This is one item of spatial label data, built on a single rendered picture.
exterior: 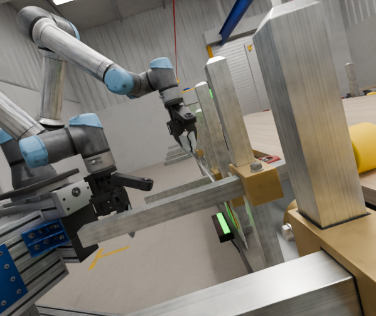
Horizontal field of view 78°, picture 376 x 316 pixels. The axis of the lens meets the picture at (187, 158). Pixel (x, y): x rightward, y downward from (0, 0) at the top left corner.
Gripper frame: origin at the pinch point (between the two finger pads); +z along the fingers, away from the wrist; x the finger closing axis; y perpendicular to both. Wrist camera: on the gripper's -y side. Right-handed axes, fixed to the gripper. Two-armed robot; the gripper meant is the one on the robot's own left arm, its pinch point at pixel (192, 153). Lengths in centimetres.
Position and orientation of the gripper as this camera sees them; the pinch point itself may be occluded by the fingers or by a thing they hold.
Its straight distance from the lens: 85.9
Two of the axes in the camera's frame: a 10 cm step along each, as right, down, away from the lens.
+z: 3.1, 9.4, 1.5
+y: -3.7, -0.3, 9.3
